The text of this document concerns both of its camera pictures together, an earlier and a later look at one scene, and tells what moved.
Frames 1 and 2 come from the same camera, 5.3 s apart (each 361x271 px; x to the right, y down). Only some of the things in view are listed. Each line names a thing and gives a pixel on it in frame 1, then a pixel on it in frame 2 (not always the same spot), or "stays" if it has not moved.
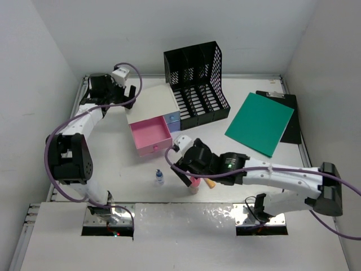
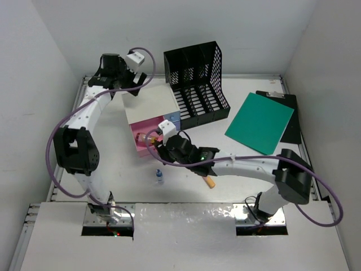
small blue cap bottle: [159, 177] stays
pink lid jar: [195, 184] → [140, 139]
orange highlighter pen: [210, 182] stays
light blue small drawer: [172, 117] stays
